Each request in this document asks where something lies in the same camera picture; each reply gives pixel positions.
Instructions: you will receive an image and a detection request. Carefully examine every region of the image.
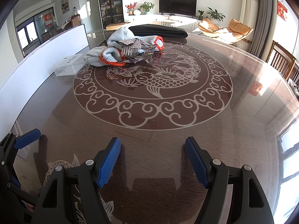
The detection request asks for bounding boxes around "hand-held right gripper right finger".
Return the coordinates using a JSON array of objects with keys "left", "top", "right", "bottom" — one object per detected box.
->
[{"left": 184, "top": 136, "right": 275, "bottom": 224}]

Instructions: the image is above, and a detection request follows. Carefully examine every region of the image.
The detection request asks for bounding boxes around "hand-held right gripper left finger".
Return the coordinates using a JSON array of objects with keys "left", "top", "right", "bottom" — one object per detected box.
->
[{"left": 30, "top": 137, "right": 122, "bottom": 224}]

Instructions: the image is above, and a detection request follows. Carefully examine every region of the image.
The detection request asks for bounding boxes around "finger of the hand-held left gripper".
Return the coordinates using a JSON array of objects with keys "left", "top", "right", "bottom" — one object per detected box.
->
[
  {"left": 0, "top": 128, "right": 41, "bottom": 168},
  {"left": 0, "top": 175, "right": 38, "bottom": 215}
]

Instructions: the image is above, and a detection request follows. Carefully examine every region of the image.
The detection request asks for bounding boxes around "grey knit glove orange cuff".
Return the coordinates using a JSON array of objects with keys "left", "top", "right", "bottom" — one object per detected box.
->
[
  {"left": 108, "top": 26, "right": 165, "bottom": 52},
  {"left": 84, "top": 46, "right": 125, "bottom": 68}
]

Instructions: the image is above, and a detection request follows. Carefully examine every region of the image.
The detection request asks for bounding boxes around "clear plastic box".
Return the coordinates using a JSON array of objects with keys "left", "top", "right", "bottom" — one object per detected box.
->
[{"left": 53, "top": 53, "right": 84, "bottom": 77}]

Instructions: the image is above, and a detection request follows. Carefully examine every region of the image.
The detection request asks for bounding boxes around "white partition board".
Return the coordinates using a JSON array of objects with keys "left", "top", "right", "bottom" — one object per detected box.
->
[{"left": 0, "top": 24, "right": 90, "bottom": 140}]

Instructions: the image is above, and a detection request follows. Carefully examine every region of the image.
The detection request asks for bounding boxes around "sliding glass door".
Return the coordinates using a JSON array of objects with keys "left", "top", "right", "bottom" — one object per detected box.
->
[{"left": 15, "top": 7, "right": 56, "bottom": 52}]

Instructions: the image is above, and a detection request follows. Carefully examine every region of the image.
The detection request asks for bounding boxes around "rhinestone hair claw clip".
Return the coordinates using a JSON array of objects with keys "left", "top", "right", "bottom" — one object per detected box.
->
[{"left": 119, "top": 38, "right": 155, "bottom": 65}]

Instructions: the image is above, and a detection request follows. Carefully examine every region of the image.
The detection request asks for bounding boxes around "red door poster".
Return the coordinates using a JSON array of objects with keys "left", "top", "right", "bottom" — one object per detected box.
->
[{"left": 44, "top": 13, "right": 54, "bottom": 27}]

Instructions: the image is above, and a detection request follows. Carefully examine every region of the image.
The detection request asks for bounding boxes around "wooden slatted chair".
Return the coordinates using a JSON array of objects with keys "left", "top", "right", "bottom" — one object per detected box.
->
[
  {"left": 266, "top": 41, "right": 296, "bottom": 80},
  {"left": 286, "top": 59, "right": 299, "bottom": 87}
]

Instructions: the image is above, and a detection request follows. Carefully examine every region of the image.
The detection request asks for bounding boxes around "orange cushion lounge chair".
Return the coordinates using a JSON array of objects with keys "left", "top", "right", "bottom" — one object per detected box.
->
[
  {"left": 220, "top": 19, "right": 254, "bottom": 44},
  {"left": 198, "top": 18, "right": 225, "bottom": 36}
]

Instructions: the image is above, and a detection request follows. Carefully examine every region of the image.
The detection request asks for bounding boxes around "tan cardboard box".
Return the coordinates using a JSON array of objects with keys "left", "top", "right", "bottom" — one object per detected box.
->
[{"left": 106, "top": 21, "right": 131, "bottom": 31}]

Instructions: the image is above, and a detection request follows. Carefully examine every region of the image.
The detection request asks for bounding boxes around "black ribbed bag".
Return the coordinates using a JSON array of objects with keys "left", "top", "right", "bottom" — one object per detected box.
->
[{"left": 128, "top": 24, "right": 188, "bottom": 38}]

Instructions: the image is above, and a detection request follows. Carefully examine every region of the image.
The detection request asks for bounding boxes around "framed landscape painting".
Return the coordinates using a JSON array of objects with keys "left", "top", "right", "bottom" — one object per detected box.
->
[{"left": 60, "top": 0, "right": 70, "bottom": 14}]

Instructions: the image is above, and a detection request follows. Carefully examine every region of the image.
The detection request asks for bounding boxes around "white door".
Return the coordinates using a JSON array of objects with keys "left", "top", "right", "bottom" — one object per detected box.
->
[{"left": 86, "top": 0, "right": 103, "bottom": 28}]

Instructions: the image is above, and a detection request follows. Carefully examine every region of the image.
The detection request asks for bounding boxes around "large potted plant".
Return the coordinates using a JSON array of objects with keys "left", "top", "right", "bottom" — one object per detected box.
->
[{"left": 207, "top": 7, "right": 226, "bottom": 22}]

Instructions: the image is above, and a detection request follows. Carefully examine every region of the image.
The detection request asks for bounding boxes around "white television console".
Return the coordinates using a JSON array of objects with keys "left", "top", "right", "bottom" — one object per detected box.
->
[{"left": 124, "top": 14, "right": 204, "bottom": 28}]

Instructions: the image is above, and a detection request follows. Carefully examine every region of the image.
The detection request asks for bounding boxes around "red flower arrangement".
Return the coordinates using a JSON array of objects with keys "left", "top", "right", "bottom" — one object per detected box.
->
[{"left": 125, "top": 2, "right": 138, "bottom": 15}]

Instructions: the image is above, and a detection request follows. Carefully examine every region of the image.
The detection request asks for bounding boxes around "black flat television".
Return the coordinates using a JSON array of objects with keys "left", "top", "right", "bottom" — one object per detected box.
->
[{"left": 159, "top": 0, "right": 197, "bottom": 18}]

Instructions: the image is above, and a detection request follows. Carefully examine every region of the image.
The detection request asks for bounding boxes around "dark glass display cabinet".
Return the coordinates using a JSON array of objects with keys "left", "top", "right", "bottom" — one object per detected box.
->
[{"left": 97, "top": 0, "right": 124, "bottom": 29}]

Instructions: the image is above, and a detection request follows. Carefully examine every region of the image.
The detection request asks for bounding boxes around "leafy green potted plant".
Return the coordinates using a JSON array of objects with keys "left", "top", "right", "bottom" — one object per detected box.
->
[{"left": 138, "top": 2, "right": 155, "bottom": 14}]

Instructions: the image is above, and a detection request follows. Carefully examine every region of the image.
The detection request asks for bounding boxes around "grey curtain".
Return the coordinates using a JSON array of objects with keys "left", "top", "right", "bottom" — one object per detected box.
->
[{"left": 248, "top": 0, "right": 278, "bottom": 59}]

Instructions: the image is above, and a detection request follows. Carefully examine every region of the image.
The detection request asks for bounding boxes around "white embroidered appliance cover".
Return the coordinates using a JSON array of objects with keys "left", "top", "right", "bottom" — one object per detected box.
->
[{"left": 239, "top": 0, "right": 260, "bottom": 31}]

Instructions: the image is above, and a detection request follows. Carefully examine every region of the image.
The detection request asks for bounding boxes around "red wall hanging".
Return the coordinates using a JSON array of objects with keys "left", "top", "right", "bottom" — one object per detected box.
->
[{"left": 277, "top": 0, "right": 288, "bottom": 22}]

